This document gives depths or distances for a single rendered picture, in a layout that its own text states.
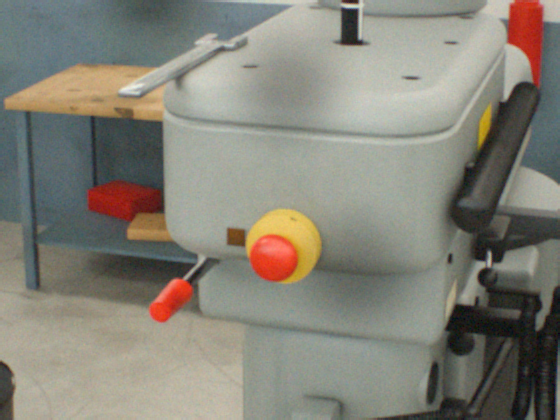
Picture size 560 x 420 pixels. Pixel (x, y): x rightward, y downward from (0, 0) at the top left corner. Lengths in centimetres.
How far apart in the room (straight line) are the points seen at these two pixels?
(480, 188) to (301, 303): 22
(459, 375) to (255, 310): 32
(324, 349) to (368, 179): 26
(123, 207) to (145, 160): 42
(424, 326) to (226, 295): 19
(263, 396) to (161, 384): 344
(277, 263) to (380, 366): 25
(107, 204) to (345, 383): 460
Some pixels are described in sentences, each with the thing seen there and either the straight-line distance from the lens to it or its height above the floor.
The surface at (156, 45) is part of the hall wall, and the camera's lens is 590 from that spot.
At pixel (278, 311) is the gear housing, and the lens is 118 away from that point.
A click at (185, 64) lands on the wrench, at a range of 108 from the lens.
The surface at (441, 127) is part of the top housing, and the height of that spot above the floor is 186.
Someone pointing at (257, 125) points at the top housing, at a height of 186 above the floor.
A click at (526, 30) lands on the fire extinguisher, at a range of 532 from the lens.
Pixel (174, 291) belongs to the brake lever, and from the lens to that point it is 108.
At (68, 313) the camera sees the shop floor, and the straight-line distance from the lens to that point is 535.
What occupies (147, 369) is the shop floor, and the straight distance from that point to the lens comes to 482.
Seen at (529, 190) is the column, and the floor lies 156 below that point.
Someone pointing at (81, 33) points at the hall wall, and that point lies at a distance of 604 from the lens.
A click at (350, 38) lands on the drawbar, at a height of 190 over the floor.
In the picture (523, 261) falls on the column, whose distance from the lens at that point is 169.
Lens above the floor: 212
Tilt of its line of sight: 19 degrees down
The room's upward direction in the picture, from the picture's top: straight up
